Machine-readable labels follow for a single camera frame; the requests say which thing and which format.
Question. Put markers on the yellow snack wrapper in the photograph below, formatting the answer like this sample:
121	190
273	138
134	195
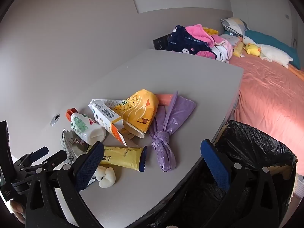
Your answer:
121	156

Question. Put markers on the plaid pillow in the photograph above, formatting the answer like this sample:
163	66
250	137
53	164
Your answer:
234	25

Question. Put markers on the silver foil wrapper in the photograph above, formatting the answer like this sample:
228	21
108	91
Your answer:
71	144

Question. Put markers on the pink fleece blanket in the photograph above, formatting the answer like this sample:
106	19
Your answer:
197	32

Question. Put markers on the person's left hand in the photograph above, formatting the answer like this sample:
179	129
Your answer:
17	210

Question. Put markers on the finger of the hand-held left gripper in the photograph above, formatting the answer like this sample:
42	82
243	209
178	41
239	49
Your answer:
35	153
53	160

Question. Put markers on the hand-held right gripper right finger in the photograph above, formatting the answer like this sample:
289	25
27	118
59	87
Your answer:
215	165

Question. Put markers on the yellow cloth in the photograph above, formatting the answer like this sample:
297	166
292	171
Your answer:
211	31

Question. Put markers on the white goose plush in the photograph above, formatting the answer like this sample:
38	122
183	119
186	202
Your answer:
273	52

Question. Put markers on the pink bed sheet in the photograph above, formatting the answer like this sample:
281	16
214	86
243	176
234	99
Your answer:
266	92

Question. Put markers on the white pink printed blanket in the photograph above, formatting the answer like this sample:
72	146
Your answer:
223	49

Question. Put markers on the yellow duck plush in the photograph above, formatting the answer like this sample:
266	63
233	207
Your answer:
252	49

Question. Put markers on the pink slim box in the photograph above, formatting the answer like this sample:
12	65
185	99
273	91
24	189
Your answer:
163	98

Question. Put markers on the navy printed fleece blanket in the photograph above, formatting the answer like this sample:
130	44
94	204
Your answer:
187	43

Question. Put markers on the white milk bottle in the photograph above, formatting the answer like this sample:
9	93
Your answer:
82	127

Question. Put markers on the teal pillow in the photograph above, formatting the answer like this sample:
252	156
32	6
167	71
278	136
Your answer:
273	40

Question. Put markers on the white carton box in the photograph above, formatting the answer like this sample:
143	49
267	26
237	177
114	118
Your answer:
104	116

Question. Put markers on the white tissue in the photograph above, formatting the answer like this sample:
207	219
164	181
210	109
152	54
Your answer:
108	178

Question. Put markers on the black socket panel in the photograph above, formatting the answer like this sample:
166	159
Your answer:
161	43

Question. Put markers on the yellow corn plush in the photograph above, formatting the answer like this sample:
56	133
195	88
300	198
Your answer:
238	50

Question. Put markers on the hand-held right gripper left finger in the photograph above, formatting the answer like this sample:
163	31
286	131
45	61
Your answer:
89	167

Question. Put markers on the cardboard bin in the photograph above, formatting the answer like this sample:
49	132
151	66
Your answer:
283	168

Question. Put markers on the purple knotted plastic bag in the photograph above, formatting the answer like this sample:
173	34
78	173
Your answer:
166	123

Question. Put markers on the black bin liner bag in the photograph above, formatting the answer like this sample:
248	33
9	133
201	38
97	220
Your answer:
249	142

